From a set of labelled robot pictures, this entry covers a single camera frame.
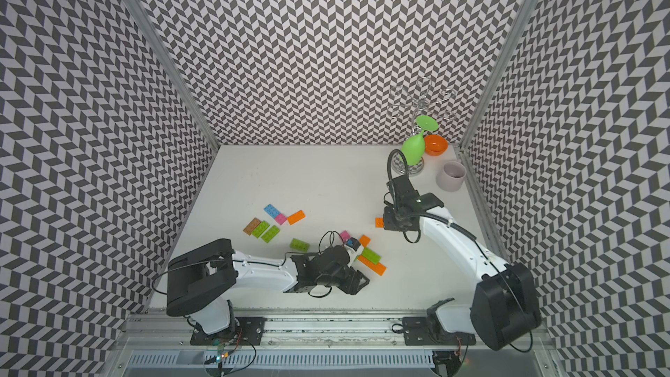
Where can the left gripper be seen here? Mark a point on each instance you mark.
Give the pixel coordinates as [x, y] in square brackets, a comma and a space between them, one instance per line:
[304, 258]

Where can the green lego brick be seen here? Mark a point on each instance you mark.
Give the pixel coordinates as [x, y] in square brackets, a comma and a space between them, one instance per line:
[371, 256]
[299, 245]

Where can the green lego plate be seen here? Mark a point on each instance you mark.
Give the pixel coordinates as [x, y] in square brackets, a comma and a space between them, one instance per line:
[260, 229]
[270, 234]

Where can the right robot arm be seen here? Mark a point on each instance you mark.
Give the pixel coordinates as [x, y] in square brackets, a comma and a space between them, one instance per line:
[504, 304]

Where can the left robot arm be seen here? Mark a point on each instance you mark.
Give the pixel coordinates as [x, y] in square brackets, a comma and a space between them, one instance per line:
[198, 281]

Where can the pink flat lego square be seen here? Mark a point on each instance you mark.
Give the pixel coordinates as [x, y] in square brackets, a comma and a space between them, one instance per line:
[281, 219]

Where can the blue lego plate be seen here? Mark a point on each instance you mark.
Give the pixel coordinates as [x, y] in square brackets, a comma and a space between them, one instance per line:
[272, 211]

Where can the tan lego brick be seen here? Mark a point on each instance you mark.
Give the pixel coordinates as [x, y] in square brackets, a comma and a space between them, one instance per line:
[251, 226]

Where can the grey cup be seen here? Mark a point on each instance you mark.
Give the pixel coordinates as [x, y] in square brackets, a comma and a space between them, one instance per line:
[451, 177]

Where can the green plastic wine glass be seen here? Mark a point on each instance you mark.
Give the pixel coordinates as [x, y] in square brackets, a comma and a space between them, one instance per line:
[414, 147]

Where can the orange plastic bowl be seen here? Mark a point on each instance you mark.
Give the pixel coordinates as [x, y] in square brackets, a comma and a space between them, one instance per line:
[435, 145]

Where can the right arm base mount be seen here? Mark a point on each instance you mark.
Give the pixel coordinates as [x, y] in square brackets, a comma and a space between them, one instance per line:
[423, 331]

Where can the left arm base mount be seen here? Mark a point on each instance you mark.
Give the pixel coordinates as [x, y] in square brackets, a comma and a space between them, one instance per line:
[246, 329]

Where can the aluminium front rail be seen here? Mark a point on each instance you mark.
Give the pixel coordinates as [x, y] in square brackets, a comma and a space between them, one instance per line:
[319, 343]

